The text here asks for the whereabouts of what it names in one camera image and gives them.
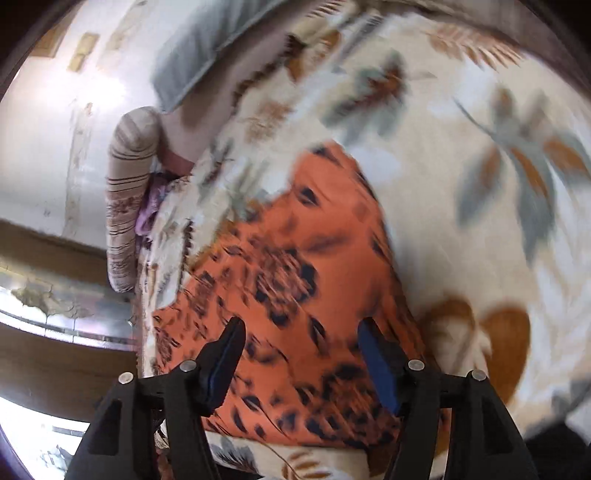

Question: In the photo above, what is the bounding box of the striped rolled quilt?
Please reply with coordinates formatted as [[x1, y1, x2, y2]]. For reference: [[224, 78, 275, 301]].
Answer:
[[105, 106, 162, 294]]

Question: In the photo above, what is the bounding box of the purple cloth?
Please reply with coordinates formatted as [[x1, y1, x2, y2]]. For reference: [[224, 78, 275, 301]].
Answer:
[[135, 178, 169, 236]]

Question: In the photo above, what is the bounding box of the stained glass door panel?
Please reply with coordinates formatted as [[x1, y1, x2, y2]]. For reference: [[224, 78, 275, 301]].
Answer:
[[0, 268, 139, 342]]

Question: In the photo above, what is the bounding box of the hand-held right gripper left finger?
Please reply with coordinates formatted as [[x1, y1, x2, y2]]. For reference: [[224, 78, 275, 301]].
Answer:
[[67, 316, 247, 480]]

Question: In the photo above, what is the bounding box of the orange black floral shirt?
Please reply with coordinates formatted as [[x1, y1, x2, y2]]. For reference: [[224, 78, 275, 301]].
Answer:
[[150, 141, 451, 450]]

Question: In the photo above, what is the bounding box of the pink bed sheet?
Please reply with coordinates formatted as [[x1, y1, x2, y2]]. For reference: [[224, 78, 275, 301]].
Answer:
[[159, 46, 278, 178]]

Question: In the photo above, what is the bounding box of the wooden door frame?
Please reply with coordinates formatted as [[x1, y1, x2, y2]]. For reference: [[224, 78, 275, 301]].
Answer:
[[0, 219, 144, 421]]

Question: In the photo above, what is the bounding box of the grey pillow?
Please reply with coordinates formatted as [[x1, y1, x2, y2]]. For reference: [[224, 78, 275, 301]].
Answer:
[[152, 0, 296, 114]]

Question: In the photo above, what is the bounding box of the cream leaf print blanket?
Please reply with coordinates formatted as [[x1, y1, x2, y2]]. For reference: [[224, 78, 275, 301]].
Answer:
[[134, 0, 591, 480]]

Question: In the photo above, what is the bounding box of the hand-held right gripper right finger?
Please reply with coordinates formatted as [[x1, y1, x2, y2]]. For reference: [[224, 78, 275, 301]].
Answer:
[[358, 318, 539, 480]]

